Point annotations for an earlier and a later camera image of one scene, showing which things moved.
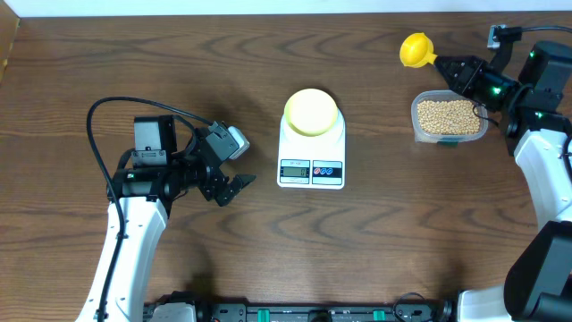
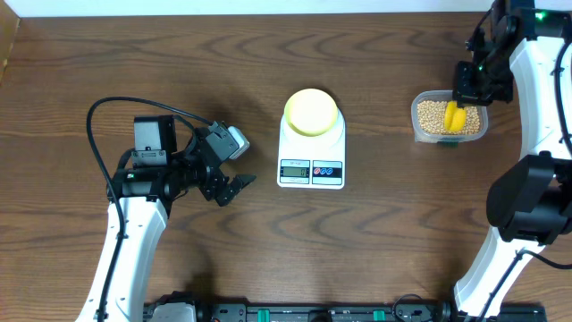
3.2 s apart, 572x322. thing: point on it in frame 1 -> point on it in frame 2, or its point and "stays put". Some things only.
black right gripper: x=462 y=82 -> x=466 y=96
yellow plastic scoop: x=416 y=50 -> x=455 y=116
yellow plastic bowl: x=311 y=112 stays put
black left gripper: x=213 y=188 stays put
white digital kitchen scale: x=315 y=162 stays put
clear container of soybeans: x=448 y=116 stays put
